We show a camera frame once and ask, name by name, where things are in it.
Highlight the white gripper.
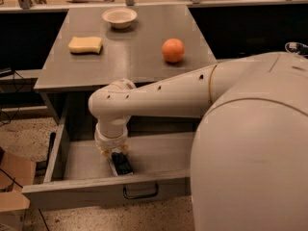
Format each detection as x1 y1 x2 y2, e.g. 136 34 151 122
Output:
94 125 129 159

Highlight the blue rxbar blueberry wrapper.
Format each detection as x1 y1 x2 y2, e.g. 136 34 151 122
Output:
109 152 133 176

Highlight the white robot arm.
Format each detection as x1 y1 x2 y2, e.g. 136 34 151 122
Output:
89 52 308 231

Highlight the grey open top drawer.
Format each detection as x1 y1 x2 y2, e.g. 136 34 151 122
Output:
22 92 198 210

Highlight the grey cabinet counter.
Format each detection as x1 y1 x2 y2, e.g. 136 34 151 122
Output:
35 4 216 93

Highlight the black bar on floor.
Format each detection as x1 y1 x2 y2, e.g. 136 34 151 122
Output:
46 132 57 170

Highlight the cardboard box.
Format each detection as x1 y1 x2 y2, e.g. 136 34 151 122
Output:
0 149 36 231

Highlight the yellow sponge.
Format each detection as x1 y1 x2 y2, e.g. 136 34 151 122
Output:
68 37 102 54

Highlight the orange fruit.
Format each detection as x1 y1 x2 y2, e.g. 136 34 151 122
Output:
162 38 185 64

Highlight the white paper bowl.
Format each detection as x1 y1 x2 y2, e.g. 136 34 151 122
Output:
102 8 137 29

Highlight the blue white ceramic bowl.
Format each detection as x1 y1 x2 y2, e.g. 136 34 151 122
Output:
285 41 308 58

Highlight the black drawer handle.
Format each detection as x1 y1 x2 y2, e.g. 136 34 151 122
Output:
122 183 159 200

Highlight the black cable left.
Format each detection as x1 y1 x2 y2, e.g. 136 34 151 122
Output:
0 167 51 231

